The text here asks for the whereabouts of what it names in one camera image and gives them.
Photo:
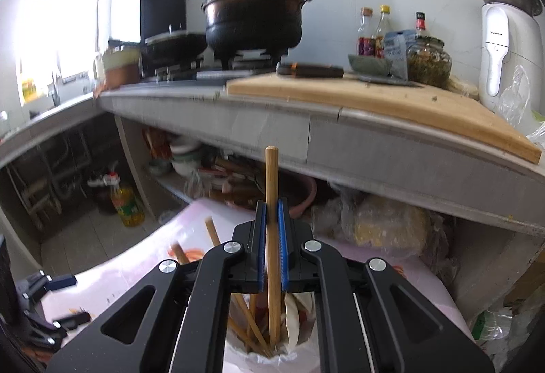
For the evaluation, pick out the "concrete kitchen counter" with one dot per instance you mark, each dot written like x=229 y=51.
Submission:
x=391 y=157

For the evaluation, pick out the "brown enamel pot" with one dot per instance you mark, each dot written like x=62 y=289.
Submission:
x=121 y=66

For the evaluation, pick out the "black splash guard panel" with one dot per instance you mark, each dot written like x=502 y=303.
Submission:
x=161 y=16

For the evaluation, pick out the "white electric kettle appliance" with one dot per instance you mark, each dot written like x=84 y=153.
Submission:
x=510 y=37

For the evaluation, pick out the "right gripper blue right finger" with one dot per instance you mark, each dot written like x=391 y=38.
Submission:
x=283 y=228

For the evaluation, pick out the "yellow cap vinegar bottle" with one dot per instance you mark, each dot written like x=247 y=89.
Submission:
x=383 y=28

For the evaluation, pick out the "kitchen cleaver knife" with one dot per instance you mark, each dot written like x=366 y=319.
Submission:
x=310 y=71

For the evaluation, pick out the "stack of white bowls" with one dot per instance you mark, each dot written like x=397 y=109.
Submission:
x=186 y=155

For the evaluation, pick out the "yellowish plastic food bag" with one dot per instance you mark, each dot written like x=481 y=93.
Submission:
x=389 y=226

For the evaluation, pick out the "red cap sauce bottle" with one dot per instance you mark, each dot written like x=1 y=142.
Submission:
x=366 y=41

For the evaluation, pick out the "wooden chopstick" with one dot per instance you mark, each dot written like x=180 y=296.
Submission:
x=252 y=310
x=245 y=310
x=241 y=334
x=272 y=245
x=180 y=255
x=212 y=232

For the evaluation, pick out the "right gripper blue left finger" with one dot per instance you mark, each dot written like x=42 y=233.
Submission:
x=260 y=221

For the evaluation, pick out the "dark soy sauce bottle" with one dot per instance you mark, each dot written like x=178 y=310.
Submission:
x=421 y=27

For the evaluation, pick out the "pink plastic basin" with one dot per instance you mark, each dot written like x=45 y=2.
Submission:
x=299 y=190

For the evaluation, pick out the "large black cooking pot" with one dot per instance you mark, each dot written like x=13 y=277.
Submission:
x=234 y=26

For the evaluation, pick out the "white plastic bag liner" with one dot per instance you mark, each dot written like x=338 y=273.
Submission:
x=306 y=357

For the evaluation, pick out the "yellow cooking oil bottle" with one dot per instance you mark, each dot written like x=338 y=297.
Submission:
x=124 y=200

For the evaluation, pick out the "cream plastic ladle spoon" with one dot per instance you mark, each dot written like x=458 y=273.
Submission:
x=299 y=319

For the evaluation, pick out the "wooden cutting board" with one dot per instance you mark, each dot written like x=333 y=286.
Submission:
x=426 y=106

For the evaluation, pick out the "blue seasoning packet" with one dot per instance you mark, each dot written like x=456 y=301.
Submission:
x=395 y=46

